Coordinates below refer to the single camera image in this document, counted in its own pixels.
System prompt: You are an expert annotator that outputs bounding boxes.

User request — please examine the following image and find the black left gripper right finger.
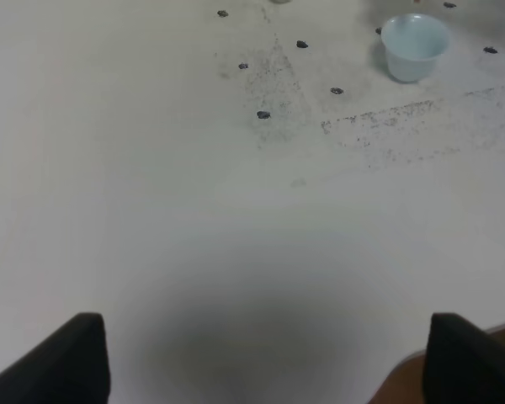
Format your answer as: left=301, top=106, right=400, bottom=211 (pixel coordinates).
left=423, top=313, right=505, bottom=404

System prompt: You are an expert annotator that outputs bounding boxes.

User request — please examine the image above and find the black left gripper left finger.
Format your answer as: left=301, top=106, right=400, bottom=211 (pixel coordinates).
left=0, top=312, right=110, bottom=403

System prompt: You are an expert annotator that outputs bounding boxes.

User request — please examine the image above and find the near light blue teacup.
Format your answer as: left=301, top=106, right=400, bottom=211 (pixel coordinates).
left=380, top=13, right=449, bottom=83

